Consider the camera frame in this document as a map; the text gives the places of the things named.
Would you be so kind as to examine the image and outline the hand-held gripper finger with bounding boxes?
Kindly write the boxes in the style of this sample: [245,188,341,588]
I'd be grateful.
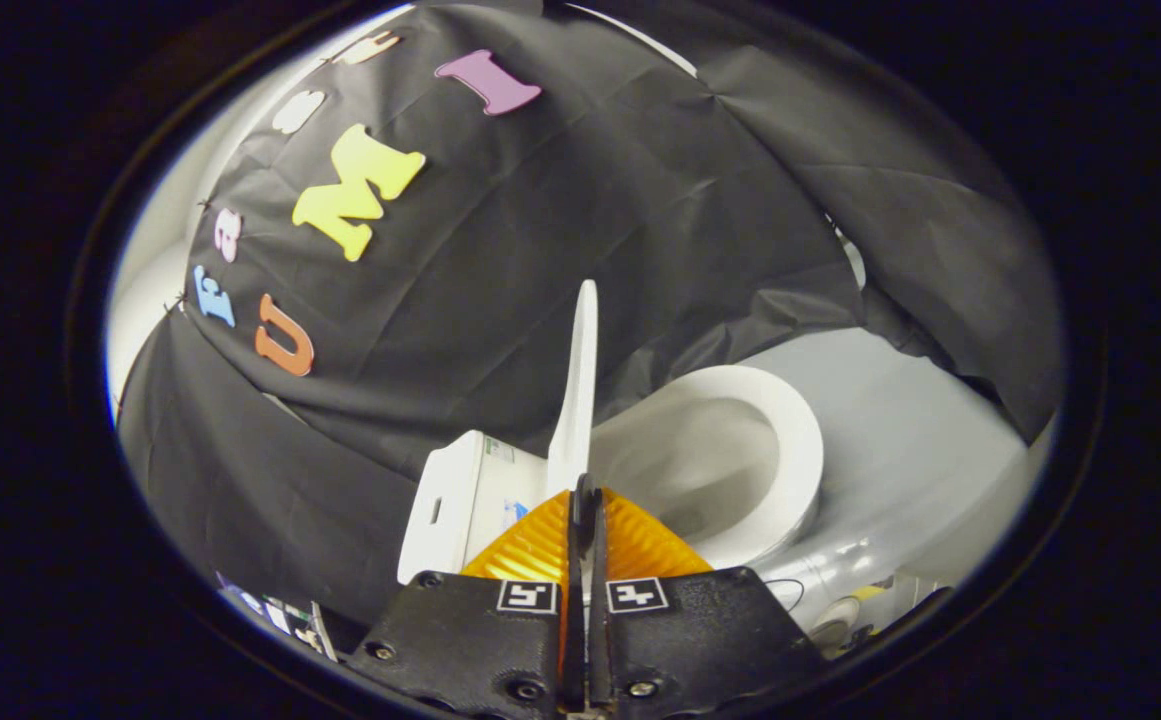
[345,473,587,716]
[588,488,831,714]

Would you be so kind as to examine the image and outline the person's white shoe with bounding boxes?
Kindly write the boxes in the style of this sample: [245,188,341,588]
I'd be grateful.
[808,585,889,651]

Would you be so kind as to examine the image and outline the small clutter of items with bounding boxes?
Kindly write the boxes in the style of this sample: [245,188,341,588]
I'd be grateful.
[218,572,341,661]

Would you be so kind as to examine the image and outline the black backdrop cloth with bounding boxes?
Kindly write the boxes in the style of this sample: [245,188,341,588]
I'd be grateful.
[115,0,1066,626]

